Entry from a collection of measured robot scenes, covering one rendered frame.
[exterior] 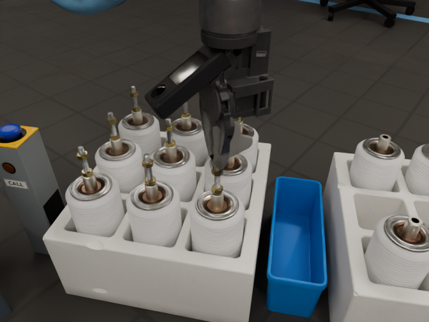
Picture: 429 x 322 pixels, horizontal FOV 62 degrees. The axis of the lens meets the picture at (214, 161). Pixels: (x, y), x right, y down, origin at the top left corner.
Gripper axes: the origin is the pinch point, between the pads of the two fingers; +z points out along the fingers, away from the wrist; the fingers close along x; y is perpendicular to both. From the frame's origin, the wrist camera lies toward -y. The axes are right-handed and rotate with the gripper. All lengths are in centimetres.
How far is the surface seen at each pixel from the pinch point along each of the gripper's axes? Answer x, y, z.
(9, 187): 25.1, -34.1, 13.8
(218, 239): -4.3, -1.2, 13.2
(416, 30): 113, 182, 35
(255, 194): 6.4, 11.9, 16.9
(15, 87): 124, -40, 34
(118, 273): 3.7, -18.2, 23.7
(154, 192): 5.7, -8.9, 8.2
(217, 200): -1.0, 0.1, 7.8
